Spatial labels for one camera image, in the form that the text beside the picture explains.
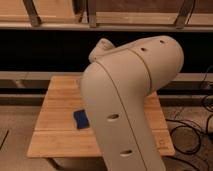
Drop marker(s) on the wooden table top board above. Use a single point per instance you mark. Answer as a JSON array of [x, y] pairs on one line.
[[56, 135]]

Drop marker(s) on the wooden shelf with metal brackets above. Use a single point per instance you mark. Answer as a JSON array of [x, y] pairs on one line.
[[108, 15]]

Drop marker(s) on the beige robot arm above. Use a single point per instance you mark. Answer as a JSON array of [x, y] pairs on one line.
[[114, 87]]

